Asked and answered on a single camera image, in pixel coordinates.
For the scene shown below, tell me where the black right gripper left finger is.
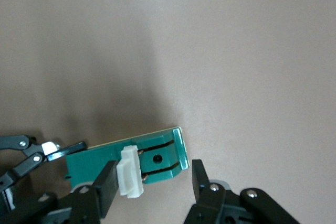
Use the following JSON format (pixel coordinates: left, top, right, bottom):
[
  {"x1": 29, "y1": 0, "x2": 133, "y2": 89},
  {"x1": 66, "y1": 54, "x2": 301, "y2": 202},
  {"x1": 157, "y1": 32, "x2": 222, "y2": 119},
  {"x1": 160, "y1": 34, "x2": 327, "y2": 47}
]
[{"x1": 52, "y1": 159, "x2": 119, "y2": 224}]

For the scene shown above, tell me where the green load switch white handle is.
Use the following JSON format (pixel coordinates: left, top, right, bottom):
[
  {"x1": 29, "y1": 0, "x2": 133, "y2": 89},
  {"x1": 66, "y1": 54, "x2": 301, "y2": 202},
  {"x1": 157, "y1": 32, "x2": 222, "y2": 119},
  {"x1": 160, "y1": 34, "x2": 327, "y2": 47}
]
[{"x1": 65, "y1": 126, "x2": 190, "y2": 199}]

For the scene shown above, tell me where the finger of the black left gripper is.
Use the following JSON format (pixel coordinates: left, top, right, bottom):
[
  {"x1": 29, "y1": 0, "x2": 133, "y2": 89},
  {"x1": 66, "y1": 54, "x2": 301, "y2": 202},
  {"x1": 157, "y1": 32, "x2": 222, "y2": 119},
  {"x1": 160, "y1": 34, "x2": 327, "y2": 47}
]
[{"x1": 0, "y1": 134, "x2": 88, "y2": 192}]

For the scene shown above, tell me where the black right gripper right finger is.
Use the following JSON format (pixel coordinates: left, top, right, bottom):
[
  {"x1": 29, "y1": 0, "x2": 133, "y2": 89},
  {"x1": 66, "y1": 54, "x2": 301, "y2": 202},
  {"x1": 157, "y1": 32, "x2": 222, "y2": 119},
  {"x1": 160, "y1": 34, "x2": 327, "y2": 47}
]
[{"x1": 183, "y1": 158, "x2": 300, "y2": 224}]

